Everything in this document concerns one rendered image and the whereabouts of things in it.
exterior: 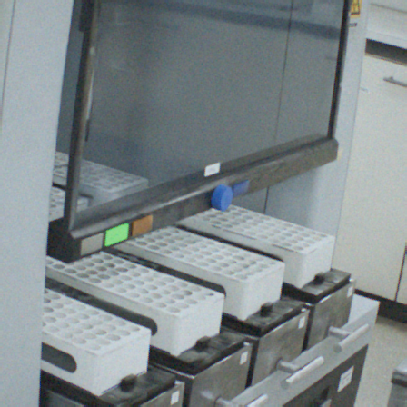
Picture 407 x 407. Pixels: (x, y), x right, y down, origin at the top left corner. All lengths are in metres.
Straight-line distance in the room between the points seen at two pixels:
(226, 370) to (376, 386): 1.89
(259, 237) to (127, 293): 0.31
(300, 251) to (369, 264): 2.09
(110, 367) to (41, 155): 0.25
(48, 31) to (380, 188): 2.59
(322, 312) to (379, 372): 1.75
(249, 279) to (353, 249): 2.23
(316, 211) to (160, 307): 0.43
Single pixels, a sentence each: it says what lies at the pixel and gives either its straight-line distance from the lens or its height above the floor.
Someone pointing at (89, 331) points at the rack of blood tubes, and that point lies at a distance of 1.28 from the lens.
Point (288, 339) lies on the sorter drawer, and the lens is 1.54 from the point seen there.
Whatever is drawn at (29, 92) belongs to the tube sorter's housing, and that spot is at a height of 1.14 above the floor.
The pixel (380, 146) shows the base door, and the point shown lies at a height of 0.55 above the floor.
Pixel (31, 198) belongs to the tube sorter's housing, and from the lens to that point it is 1.14.
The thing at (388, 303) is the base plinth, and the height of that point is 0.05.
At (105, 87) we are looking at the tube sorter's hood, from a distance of 1.17.
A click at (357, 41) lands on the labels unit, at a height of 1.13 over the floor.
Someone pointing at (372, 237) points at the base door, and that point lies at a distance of 3.66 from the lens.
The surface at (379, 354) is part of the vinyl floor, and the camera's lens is 3.48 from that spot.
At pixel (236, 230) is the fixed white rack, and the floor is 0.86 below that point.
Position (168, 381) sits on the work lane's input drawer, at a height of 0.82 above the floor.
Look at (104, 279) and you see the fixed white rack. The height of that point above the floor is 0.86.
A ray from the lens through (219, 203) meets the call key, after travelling 1.38.
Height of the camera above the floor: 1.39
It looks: 17 degrees down
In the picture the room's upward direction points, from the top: 7 degrees clockwise
